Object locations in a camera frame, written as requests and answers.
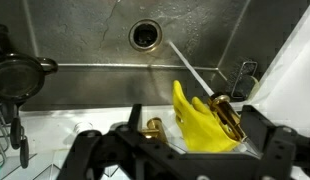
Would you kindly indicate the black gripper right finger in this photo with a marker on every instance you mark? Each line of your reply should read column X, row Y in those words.
column 256, row 126

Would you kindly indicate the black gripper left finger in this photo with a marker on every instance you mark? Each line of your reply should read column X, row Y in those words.
column 135, row 116

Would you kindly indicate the water stream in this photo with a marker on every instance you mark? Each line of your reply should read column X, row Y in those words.
column 191, row 68

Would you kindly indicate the round sink drain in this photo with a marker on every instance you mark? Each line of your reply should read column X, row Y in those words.
column 145, row 34

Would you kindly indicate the small clear countertop cap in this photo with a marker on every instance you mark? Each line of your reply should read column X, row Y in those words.
column 83, row 127

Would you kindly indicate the black saucepan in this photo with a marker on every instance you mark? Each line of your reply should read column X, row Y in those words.
column 18, row 78

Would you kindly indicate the metal sink sponge holder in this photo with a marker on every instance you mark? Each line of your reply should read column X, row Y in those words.
column 245, row 80

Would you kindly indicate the yellow rubber glove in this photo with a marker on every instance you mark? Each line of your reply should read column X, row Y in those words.
column 198, row 130

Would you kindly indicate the gold tap spout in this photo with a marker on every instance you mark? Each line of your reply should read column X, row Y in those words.
column 228, row 116

